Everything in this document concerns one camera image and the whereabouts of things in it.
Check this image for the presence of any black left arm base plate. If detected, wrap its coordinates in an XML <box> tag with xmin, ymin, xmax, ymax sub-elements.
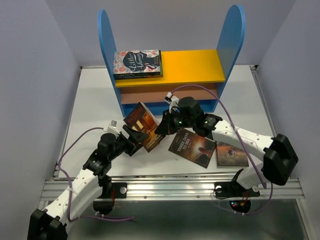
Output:
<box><xmin>99</xmin><ymin>182</ymin><xmax>128</xmax><ymax>200</ymax></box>

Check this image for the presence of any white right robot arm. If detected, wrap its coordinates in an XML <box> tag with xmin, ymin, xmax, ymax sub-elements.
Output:
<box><xmin>155</xmin><ymin>93</ymin><xmax>299</xmax><ymax>198</ymax></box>

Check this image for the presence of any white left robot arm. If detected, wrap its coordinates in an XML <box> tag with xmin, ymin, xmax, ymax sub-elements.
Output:
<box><xmin>27</xmin><ymin>121</ymin><xmax>149</xmax><ymax>240</ymax></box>

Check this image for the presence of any aluminium mounting rail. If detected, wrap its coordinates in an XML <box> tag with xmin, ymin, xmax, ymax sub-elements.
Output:
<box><xmin>40</xmin><ymin>172</ymin><xmax>305</xmax><ymax>201</ymax></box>

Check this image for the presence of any Animal Farm book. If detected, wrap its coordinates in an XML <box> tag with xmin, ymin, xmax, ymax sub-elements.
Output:
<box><xmin>114</xmin><ymin>49</ymin><xmax>164</xmax><ymax>81</ymax></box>

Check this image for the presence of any Edward Tulane brown book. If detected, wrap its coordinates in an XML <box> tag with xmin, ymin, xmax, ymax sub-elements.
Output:
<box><xmin>124</xmin><ymin>102</ymin><xmax>165</xmax><ymax>153</ymax></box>

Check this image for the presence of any Little Women floral book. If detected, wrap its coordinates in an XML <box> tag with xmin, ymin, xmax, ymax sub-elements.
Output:
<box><xmin>112</xmin><ymin>49</ymin><xmax>162</xmax><ymax>77</ymax></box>

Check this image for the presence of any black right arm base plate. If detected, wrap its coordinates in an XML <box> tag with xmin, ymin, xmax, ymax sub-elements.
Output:
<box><xmin>213</xmin><ymin>181</ymin><xmax>260</xmax><ymax>199</ymax></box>

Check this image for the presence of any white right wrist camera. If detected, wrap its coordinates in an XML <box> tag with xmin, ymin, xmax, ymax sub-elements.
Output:
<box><xmin>164</xmin><ymin>92</ymin><xmax>180</xmax><ymax>113</ymax></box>

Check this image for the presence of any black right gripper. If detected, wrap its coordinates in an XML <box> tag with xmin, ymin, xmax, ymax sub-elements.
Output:
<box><xmin>153</xmin><ymin>108</ymin><xmax>195</xmax><ymax>136</ymax></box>

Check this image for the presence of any blue yellow wooden bookshelf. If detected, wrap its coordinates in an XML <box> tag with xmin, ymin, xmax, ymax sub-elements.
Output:
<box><xmin>97</xmin><ymin>5</ymin><xmax>246</xmax><ymax>117</ymax></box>

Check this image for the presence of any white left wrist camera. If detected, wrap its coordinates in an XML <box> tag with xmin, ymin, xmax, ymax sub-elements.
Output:
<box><xmin>103</xmin><ymin>120</ymin><xmax>120</xmax><ymax>137</ymax></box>

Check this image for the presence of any Three Days To See book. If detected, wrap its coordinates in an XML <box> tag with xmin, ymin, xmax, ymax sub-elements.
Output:
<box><xmin>168</xmin><ymin>128</ymin><xmax>216</xmax><ymax>169</ymax></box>

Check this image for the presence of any Tale Of Two Cities book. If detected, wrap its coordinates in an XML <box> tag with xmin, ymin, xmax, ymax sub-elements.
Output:
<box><xmin>216</xmin><ymin>141</ymin><xmax>249</xmax><ymax>168</ymax></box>

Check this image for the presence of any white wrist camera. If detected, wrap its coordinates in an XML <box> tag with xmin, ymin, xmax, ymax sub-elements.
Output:
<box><xmin>103</xmin><ymin>120</ymin><xmax>120</xmax><ymax>137</ymax></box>
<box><xmin>164</xmin><ymin>92</ymin><xmax>180</xmax><ymax>113</ymax></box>

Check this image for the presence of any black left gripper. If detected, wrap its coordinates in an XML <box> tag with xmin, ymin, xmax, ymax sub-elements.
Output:
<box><xmin>108</xmin><ymin>124</ymin><xmax>149</xmax><ymax>161</ymax></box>

